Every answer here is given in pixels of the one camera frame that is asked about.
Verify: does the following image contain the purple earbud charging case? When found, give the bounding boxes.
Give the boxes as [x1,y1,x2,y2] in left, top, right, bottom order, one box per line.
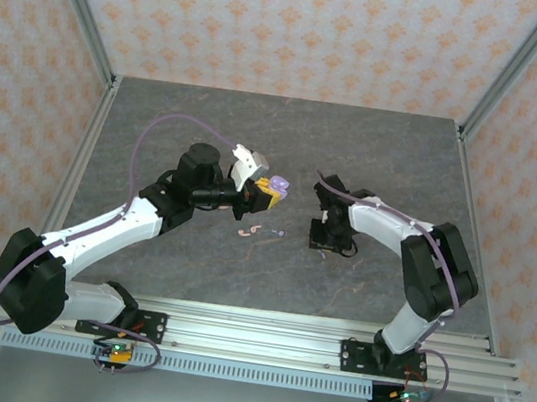
[266,174,294,203]

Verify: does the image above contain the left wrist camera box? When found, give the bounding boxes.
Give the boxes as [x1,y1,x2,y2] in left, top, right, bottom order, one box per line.
[226,142,275,197]

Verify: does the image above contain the aluminium table side rail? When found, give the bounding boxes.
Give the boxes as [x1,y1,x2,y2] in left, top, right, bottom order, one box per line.
[423,122,533,359]
[10,64,125,300]

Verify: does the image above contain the aluminium mounting rail beam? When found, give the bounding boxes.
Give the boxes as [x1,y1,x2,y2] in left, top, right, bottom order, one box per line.
[0,270,529,402]

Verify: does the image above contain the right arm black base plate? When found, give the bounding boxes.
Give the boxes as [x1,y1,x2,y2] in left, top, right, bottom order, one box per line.
[336,338,429,386]

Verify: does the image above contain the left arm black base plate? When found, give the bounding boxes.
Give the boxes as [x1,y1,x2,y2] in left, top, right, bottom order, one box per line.
[74,300,170,346]

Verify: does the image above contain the slotted grey cable duct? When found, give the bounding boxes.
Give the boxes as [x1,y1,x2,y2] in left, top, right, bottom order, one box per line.
[0,327,428,402]

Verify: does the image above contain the aluminium frame post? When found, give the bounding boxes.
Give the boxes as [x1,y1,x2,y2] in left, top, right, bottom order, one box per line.
[458,0,537,151]
[16,0,131,91]

